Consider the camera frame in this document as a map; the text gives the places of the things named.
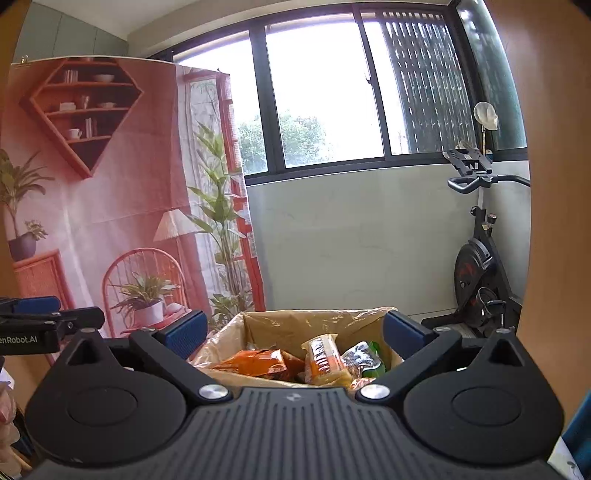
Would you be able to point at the orange snack bag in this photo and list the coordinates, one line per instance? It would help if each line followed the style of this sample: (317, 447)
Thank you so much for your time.
(273, 364)

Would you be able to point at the dark green snack bag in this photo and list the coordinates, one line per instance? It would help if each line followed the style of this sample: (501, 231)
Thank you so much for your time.
(378, 367)

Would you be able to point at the window with black frame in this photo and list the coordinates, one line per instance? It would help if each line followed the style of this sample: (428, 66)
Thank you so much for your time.
(363, 86)

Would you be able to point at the pink printed backdrop curtain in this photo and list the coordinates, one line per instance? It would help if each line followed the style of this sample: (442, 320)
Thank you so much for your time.
(122, 187)

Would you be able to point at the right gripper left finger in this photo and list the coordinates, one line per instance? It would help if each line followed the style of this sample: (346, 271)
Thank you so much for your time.
(166, 352)

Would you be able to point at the yellow wafer snack pack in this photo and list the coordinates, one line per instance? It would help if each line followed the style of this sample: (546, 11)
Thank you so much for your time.
(323, 365)

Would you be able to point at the person's left hand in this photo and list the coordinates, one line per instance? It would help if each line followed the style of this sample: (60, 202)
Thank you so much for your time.
(9, 433)

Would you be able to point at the black exercise bike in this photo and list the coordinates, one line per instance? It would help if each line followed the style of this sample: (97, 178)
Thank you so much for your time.
(485, 299)

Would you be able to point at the wooden headboard panel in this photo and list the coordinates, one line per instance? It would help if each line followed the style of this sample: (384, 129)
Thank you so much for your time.
(548, 48)

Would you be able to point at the brown cardboard box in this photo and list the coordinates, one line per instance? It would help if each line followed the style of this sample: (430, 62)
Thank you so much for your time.
(287, 330)

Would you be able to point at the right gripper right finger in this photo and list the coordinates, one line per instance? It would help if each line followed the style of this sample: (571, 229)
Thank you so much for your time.
(424, 352)

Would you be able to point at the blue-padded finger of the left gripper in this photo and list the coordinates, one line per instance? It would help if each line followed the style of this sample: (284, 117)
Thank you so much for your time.
(49, 308)

